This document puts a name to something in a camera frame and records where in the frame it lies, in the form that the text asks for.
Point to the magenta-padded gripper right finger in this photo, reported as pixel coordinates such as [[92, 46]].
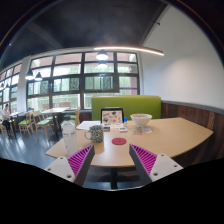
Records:
[[146, 160]]

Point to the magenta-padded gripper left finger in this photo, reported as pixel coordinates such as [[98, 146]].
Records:
[[79, 160]]

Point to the clear plastic water bottle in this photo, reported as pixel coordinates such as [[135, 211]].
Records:
[[70, 136]]

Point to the white paper napkin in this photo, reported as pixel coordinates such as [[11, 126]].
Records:
[[146, 130]]

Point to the speckled green ceramic mug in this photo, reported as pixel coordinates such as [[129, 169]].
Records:
[[96, 134]]

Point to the flat round red coaster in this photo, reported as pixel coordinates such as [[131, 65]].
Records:
[[119, 141]]

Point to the white paper sheets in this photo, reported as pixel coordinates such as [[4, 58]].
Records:
[[87, 125]]

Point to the small white card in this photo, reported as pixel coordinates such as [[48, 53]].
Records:
[[123, 129]]

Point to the white ceramic bowl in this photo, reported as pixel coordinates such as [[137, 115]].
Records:
[[141, 120]]

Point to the small blue-capped bottle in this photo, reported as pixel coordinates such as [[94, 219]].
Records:
[[125, 121]]

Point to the group of green-seated wooden chairs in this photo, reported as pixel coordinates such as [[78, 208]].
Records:
[[42, 122]]

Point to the light wooden dining table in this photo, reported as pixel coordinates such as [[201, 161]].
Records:
[[55, 109]]

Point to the green upholstered bench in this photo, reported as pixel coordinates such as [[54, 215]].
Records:
[[133, 105]]

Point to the person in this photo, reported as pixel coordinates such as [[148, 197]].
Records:
[[6, 115]]

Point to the group of pendant lamps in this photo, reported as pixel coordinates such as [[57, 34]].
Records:
[[102, 55]]

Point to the curved linear ceiling light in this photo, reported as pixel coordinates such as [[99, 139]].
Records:
[[133, 49]]

